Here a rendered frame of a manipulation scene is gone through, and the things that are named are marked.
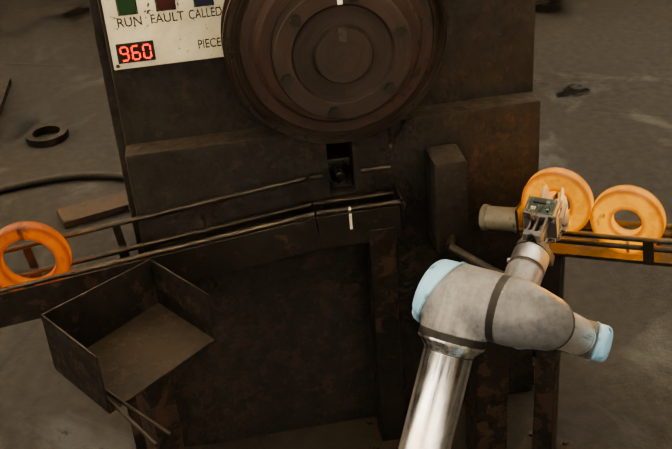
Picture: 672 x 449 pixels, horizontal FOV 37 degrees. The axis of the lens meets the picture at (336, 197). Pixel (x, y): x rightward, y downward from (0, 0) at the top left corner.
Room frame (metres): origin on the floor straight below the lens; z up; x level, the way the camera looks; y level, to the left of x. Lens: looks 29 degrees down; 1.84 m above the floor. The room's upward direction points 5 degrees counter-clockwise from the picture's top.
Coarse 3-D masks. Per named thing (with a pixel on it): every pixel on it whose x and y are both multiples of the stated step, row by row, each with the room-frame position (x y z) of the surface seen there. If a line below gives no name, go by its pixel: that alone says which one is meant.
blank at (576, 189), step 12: (552, 168) 1.88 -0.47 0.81; (564, 168) 1.88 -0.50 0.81; (540, 180) 1.87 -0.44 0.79; (552, 180) 1.86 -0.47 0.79; (564, 180) 1.85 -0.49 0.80; (576, 180) 1.84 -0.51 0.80; (528, 192) 1.88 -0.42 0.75; (540, 192) 1.87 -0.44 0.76; (564, 192) 1.85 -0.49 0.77; (576, 192) 1.83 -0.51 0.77; (588, 192) 1.83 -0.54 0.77; (576, 204) 1.83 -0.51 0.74; (588, 204) 1.82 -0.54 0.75; (576, 216) 1.83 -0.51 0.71; (588, 216) 1.82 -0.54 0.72; (576, 228) 1.83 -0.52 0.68
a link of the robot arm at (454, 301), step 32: (448, 288) 1.35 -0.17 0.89; (480, 288) 1.33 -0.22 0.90; (416, 320) 1.37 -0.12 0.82; (448, 320) 1.31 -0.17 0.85; (480, 320) 1.30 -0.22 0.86; (448, 352) 1.29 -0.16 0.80; (480, 352) 1.31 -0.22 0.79; (416, 384) 1.30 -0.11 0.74; (448, 384) 1.27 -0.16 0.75; (416, 416) 1.26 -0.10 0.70; (448, 416) 1.25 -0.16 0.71; (416, 448) 1.22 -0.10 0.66; (448, 448) 1.23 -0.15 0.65
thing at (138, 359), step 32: (96, 288) 1.70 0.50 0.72; (128, 288) 1.75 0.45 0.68; (160, 288) 1.77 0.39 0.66; (192, 288) 1.68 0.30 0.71; (64, 320) 1.64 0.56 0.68; (96, 320) 1.69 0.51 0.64; (128, 320) 1.74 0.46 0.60; (160, 320) 1.72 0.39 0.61; (192, 320) 1.69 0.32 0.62; (64, 352) 1.57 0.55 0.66; (96, 352) 1.65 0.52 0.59; (128, 352) 1.63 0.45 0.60; (160, 352) 1.62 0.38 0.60; (192, 352) 1.61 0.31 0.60; (96, 384) 1.48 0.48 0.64; (128, 384) 1.54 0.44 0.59; (160, 384) 1.62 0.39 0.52; (160, 416) 1.61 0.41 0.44; (160, 448) 1.60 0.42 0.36
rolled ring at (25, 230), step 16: (16, 224) 1.90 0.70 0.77; (32, 224) 1.90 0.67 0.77; (0, 240) 1.88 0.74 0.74; (16, 240) 1.88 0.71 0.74; (32, 240) 1.88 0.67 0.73; (48, 240) 1.89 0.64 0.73; (64, 240) 1.91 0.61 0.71; (0, 256) 1.88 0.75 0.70; (64, 256) 1.89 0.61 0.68; (0, 272) 1.88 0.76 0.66
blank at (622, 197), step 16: (608, 192) 1.80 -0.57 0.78; (624, 192) 1.78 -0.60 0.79; (640, 192) 1.77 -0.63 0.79; (592, 208) 1.81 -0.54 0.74; (608, 208) 1.79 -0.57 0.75; (624, 208) 1.78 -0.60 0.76; (640, 208) 1.76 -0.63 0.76; (656, 208) 1.75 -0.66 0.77; (592, 224) 1.81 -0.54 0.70; (608, 224) 1.79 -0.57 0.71; (656, 224) 1.75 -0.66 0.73; (608, 240) 1.79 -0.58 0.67
